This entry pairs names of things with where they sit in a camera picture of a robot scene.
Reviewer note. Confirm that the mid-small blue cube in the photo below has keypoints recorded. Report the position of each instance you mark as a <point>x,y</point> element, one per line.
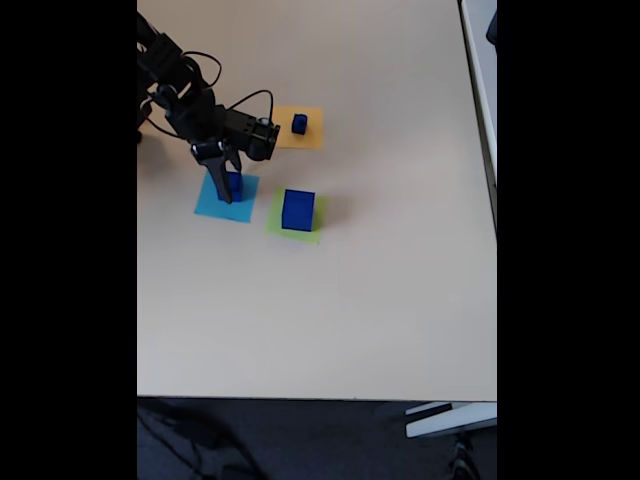
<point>300,128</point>

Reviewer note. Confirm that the white table foot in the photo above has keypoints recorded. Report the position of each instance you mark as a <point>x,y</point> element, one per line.
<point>450,420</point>

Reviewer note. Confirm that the large blue cube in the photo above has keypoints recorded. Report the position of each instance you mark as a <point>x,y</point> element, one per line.
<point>299,210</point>

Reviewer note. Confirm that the orange paper square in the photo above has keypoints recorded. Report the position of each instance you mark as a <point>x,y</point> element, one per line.
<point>285,137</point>

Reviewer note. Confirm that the dark object on adjacent table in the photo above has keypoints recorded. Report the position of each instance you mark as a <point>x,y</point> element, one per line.
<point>492,27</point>

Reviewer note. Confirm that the medium blue cube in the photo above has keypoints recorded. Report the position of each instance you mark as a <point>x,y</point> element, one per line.
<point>236,187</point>

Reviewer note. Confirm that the light blue paper square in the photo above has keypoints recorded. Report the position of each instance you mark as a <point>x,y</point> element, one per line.
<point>205,210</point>

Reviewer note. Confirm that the green paper square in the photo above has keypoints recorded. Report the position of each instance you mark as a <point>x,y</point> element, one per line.
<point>272,225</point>

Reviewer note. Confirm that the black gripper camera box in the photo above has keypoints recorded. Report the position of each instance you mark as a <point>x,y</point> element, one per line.
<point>250,135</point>

